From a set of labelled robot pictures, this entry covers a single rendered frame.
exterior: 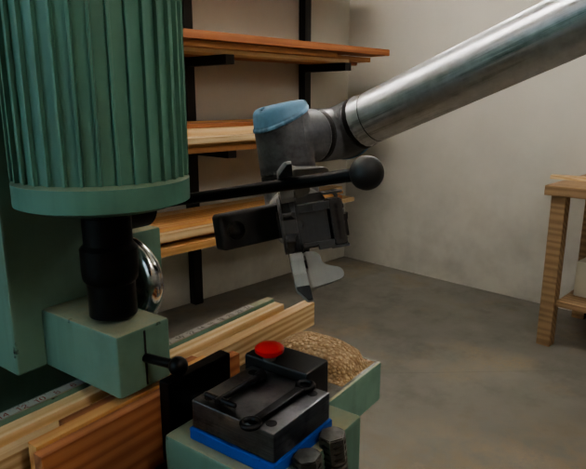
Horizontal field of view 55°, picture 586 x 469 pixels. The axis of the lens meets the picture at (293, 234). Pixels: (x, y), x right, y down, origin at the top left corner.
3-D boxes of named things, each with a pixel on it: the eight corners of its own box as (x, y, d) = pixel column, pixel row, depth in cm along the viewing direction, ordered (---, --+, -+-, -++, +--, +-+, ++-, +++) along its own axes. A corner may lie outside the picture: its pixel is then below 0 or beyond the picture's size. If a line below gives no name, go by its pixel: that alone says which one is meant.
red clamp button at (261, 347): (272, 363, 56) (272, 353, 56) (248, 355, 58) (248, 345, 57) (289, 352, 58) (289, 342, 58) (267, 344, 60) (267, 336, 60)
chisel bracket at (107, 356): (122, 414, 59) (116, 338, 57) (46, 376, 67) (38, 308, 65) (176, 385, 65) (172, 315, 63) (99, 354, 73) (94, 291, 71)
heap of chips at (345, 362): (341, 387, 74) (342, 360, 74) (259, 358, 83) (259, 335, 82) (374, 362, 82) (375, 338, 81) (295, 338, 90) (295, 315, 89)
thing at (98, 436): (50, 538, 49) (41, 458, 47) (42, 531, 50) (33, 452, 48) (241, 412, 68) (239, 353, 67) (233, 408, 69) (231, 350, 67)
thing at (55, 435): (42, 501, 53) (35, 447, 52) (33, 494, 54) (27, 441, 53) (212, 399, 71) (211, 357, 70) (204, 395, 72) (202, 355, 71)
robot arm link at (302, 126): (286, 106, 98) (296, 178, 100) (236, 108, 90) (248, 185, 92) (327, 96, 92) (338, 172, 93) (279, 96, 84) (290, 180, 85)
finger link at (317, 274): (352, 291, 62) (335, 235, 69) (299, 301, 62) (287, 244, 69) (352, 310, 64) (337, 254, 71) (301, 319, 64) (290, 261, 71)
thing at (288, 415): (274, 479, 47) (273, 420, 46) (181, 435, 53) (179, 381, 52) (353, 411, 57) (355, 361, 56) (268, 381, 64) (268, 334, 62)
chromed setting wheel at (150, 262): (154, 334, 77) (149, 245, 74) (98, 314, 84) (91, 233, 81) (171, 327, 79) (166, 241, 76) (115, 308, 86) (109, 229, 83)
